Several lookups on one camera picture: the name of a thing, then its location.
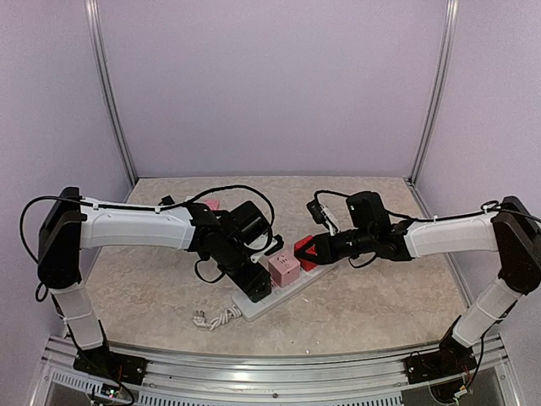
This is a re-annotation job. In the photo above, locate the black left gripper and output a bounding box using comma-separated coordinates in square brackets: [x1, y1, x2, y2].
[216, 239, 272, 297]

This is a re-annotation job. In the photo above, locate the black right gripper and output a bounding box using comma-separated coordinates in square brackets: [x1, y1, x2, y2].
[294, 227, 374, 266]

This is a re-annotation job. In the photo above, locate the red cube socket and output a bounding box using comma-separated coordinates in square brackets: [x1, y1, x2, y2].
[293, 235, 318, 272]

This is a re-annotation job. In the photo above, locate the pink cube socket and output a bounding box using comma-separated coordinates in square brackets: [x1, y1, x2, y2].
[268, 250, 300, 288]

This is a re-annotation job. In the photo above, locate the pink folding extension socket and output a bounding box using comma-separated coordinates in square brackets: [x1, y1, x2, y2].
[203, 199, 221, 211]

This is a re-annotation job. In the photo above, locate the dark green cube socket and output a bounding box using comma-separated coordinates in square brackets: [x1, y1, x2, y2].
[251, 281, 272, 303]

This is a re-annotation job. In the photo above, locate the black power adapter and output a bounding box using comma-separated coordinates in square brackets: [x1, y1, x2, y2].
[159, 195, 176, 210]

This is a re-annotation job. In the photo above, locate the white power strip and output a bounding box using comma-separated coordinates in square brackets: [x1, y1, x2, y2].
[232, 264, 337, 322]

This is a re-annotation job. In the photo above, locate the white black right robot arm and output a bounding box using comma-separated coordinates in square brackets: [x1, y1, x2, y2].
[294, 191, 540, 376]

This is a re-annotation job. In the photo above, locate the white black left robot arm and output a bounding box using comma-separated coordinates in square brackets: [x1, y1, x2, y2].
[27, 187, 275, 376]

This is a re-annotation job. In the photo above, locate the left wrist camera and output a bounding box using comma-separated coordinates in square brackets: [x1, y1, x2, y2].
[248, 233, 284, 263]

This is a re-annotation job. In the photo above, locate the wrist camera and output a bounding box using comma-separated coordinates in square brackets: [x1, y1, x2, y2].
[248, 233, 284, 263]
[306, 200, 341, 236]

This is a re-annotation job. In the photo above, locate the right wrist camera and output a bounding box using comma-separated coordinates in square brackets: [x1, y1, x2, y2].
[306, 200, 341, 236]

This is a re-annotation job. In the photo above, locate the white power strip cord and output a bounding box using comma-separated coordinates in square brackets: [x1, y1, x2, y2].
[192, 306, 243, 332]

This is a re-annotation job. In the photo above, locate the aluminium front rail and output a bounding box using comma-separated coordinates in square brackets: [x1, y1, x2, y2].
[23, 336, 526, 405]

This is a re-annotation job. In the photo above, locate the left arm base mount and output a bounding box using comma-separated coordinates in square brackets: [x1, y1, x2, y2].
[73, 352, 148, 386]

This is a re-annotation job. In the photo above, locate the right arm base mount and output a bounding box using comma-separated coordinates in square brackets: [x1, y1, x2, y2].
[403, 351, 477, 384]

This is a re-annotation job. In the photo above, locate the left aluminium frame post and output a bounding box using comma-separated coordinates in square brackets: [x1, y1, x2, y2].
[85, 0, 139, 188]

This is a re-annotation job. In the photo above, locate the aluminium frame post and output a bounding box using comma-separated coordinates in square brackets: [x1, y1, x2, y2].
[407, 0, 460, 189]
[85, 0, 139, 188]

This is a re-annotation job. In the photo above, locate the right aluminium frame post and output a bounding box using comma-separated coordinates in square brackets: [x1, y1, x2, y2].
[407, 0, 460, 189]

